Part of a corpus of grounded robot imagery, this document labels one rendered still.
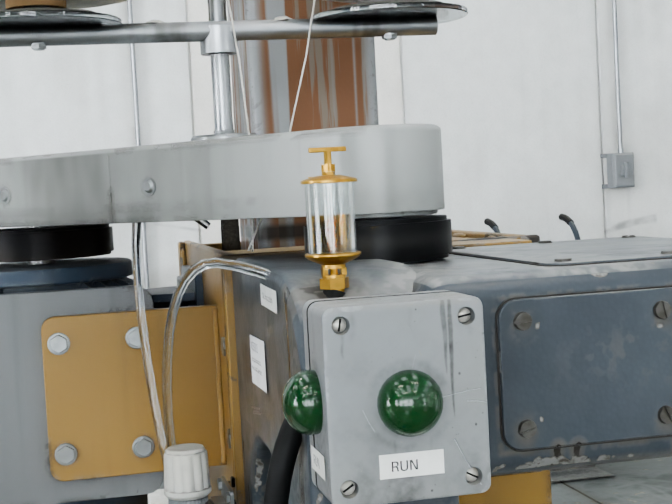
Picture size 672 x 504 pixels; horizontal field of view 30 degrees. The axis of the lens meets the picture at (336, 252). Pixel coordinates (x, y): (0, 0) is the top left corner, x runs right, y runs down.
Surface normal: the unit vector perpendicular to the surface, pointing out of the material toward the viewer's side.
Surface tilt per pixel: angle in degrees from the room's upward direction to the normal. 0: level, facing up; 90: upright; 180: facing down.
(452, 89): 90
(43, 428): 90
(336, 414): 90
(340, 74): 90
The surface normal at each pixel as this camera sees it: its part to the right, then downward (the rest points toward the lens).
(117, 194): -0.62, 0.07
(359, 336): 0.22, 0.04
